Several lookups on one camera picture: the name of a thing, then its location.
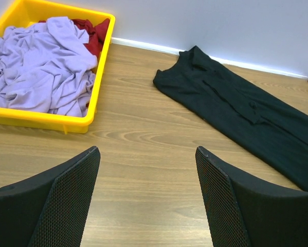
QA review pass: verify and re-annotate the yellow plastic bin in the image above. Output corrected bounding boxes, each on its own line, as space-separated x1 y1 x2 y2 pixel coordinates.
0 1 116 133

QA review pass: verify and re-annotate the black t shirt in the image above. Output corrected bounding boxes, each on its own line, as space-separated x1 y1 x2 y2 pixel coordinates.
153 46 308 191

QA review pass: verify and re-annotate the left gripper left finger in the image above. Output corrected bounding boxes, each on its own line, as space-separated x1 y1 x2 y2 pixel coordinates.
0 146 100 246

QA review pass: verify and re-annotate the lavender t shirt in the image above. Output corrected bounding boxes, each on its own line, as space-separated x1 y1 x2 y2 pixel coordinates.
0 17 98 117

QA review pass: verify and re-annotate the red t shirt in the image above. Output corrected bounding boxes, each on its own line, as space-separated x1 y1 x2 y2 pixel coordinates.
39 16 110 60

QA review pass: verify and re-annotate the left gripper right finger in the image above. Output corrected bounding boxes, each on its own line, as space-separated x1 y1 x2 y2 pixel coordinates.
195 146 308 246

